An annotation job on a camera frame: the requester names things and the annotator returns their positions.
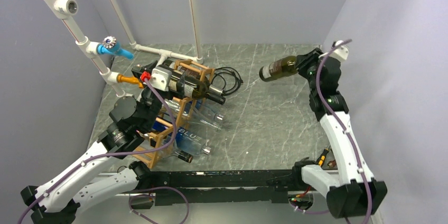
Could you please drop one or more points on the dark wine bottle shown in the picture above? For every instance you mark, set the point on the dark wine bottle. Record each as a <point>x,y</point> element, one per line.
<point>213,89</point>
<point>188,86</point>

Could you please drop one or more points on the dark wine bottle front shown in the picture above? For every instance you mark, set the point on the dark wine bottle front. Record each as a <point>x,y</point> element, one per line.
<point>213,89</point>

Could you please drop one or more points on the blue plastic faucet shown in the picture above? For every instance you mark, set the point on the blue plastic faucet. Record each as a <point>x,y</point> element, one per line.
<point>111,46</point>

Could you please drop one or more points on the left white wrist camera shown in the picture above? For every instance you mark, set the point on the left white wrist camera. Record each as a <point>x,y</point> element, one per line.
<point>159,78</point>

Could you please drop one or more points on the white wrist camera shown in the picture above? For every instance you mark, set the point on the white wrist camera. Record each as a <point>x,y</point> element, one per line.
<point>159,78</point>
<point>341,51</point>

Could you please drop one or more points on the wooden wine rack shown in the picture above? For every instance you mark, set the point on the wooden wine rack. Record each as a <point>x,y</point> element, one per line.
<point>162,127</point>

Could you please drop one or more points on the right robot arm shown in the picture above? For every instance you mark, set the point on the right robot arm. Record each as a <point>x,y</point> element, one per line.
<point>353,191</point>

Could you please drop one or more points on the yellow black screwdriver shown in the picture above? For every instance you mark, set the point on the yellow black screwdriver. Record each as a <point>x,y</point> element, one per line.
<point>322,157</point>

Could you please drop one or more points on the green wine bottle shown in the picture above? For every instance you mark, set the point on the green wine bottle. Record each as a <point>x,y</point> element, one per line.
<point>281,68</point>

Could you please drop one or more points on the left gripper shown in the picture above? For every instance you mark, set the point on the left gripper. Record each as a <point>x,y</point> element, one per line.
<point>137,69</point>

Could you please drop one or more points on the tall blue square bottle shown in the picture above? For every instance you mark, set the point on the tall blue square bottle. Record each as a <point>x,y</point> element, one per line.
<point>204,109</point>

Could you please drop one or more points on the white PVC pipe frame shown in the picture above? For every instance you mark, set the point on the white PVC pipe frame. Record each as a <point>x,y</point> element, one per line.
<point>66,9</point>

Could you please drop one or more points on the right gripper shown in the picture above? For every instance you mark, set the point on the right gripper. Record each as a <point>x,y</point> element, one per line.
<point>304,61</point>

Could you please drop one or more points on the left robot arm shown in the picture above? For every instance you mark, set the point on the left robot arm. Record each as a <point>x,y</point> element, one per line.
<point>72,192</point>

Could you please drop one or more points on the brown faucet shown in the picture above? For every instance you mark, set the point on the brown faucet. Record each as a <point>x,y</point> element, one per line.
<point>332,164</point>

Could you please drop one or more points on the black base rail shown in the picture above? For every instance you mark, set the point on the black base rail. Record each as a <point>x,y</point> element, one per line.
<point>275,186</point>

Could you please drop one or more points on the orange plastic faucet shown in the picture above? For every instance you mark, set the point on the orange plastic faucet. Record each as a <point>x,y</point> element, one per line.
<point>131,80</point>

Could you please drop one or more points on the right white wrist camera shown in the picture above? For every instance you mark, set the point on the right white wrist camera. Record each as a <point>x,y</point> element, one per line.
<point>341,51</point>

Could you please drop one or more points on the clear liquor bottle black cap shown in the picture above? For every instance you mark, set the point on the clear liquor bottle black cap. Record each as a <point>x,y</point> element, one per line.
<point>173,151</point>

